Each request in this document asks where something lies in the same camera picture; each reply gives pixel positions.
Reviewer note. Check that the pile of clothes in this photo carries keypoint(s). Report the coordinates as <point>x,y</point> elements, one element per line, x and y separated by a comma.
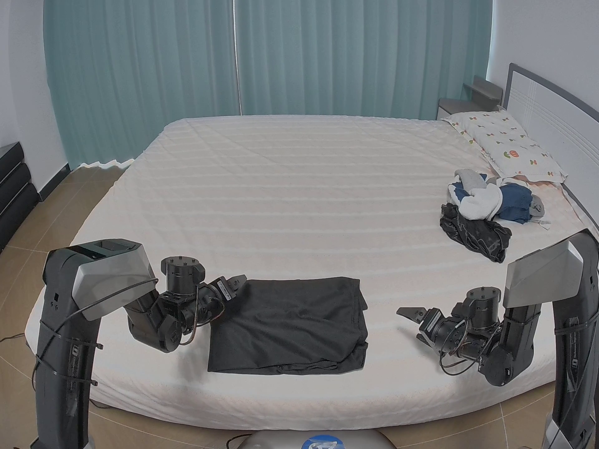
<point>496,199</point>

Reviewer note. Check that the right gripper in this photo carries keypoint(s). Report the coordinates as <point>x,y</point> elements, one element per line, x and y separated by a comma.
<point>437,328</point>

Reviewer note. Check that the black T-shirt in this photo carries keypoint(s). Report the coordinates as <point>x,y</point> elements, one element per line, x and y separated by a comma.
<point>290,325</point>

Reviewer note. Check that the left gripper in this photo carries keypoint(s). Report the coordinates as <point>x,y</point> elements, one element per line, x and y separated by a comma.
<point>223,293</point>

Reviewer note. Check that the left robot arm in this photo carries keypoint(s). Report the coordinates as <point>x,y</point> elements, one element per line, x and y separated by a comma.
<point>103,278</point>

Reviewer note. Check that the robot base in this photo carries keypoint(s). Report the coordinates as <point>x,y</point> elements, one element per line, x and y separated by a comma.
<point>318,441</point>

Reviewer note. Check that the grey bedside table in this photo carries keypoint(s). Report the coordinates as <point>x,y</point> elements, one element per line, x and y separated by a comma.
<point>468,103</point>

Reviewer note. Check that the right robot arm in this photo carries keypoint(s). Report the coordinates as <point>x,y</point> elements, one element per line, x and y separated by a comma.
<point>543,278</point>

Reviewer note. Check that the white printed pillow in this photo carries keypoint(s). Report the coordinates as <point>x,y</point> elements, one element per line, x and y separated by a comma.
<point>505,143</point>

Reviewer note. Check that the bed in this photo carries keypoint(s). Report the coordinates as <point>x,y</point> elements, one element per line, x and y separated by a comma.
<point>280,180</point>

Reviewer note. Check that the black chest of drawers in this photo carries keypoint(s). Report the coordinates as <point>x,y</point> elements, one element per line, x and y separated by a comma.
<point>16,185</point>

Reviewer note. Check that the blue-green curtain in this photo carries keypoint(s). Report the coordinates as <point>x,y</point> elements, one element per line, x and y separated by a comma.
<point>360,40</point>
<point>140,63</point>

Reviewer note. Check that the black satin garment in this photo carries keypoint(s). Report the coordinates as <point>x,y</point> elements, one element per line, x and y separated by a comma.
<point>477,234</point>

